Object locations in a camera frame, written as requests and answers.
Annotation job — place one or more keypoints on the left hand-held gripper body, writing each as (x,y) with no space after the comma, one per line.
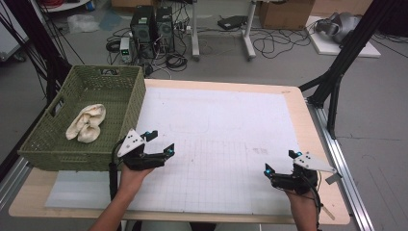
(138,159)

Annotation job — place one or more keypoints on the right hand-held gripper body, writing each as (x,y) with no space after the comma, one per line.
(298,181)

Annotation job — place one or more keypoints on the green woven basket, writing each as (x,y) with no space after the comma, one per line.
(112,93)

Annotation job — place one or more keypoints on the cream egg print cloth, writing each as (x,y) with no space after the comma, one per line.
(86,125)

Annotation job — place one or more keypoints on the person's right hand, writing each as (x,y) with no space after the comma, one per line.
(300,202)

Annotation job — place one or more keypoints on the person's left hand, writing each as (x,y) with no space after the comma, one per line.
(133,179)

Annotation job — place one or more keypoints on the grey tape piece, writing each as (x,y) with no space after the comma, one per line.
(333,178)

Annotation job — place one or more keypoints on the white gridded mat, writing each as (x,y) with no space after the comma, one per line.
(208,112)

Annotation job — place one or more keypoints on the white power supply box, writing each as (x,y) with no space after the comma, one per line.
(125,49)

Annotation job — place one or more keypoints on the black computer tower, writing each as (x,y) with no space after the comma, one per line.
(142,29)
(165,29)

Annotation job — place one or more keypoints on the white desk leg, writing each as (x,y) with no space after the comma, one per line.
(248,35)
(195,32)

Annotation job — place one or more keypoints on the white floor board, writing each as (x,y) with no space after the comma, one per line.
(330,48)

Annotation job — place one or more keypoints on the black metal stand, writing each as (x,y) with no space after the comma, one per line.
(38,41)
(349,48)

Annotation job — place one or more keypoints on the clear plastic bag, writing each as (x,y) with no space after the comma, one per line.
(82,23)

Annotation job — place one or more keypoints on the grey headset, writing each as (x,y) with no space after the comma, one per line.
(340,27)

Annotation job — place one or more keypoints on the black flat device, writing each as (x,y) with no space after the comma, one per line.
(232,21)

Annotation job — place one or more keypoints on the cardboard box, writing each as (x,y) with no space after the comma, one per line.
(285,14)

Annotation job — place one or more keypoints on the aluminium rail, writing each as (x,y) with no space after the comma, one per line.
(343,166)
(12,183)

